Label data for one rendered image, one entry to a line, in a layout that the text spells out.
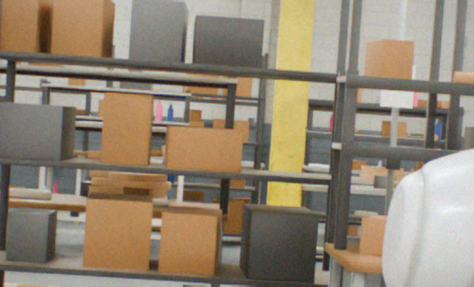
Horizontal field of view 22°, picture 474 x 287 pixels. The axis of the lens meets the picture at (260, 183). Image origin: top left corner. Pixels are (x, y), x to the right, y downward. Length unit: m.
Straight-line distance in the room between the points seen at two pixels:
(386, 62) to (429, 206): 4.53
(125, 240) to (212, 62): 0.98
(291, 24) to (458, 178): 9.40
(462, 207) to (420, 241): 0.04
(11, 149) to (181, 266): 1.02
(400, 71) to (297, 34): 4.90
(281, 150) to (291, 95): 0.47
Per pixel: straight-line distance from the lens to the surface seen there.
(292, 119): 10.18
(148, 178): 7.12
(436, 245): 0.81
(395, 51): 5.35
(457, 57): 5.98
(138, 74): 6.80
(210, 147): 5.96
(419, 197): 0.82
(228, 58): 5.97
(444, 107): 11.15
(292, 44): 10.19
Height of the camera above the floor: 1.44
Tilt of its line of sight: 3 degrees down
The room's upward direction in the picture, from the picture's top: 4 degrees clockwise
